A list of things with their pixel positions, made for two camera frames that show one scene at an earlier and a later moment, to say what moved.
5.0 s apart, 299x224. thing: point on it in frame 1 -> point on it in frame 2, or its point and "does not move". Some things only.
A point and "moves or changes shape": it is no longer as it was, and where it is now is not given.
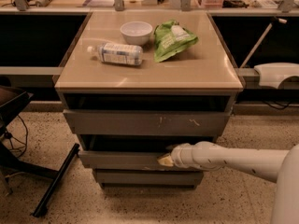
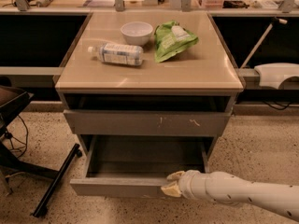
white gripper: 178,156 -> 191,184
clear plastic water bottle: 127,54 does not move
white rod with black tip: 279,20 does not move
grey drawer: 130,152 moves or changes shape
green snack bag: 170,38 does not move
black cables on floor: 17,146 does not move
